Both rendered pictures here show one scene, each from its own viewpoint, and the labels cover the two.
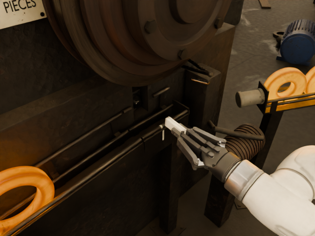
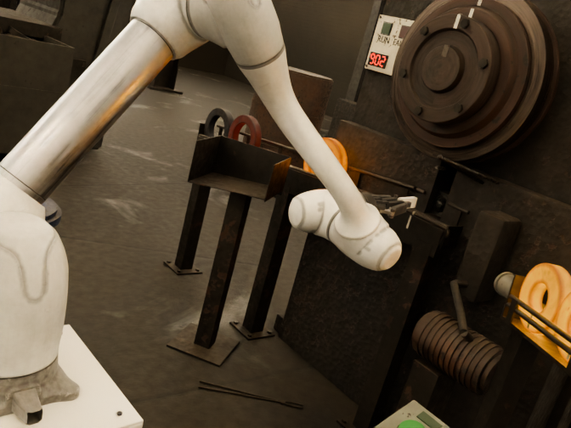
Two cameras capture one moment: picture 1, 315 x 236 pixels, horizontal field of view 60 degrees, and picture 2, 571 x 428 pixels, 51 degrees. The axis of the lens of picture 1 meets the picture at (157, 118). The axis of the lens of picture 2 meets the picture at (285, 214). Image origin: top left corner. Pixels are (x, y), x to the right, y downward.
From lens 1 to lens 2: 1.71 m
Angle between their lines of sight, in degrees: 80
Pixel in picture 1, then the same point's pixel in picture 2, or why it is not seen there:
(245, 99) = (501, 278)
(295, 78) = (551, 281)
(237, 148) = (440, 318)
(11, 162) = (349, 152)
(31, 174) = (338, 149)
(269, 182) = not seen: hidden behind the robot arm
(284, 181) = not seen: hidden behind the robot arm
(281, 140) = not seen: outside the picture
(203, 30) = (445, 107)
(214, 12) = (460, 98)
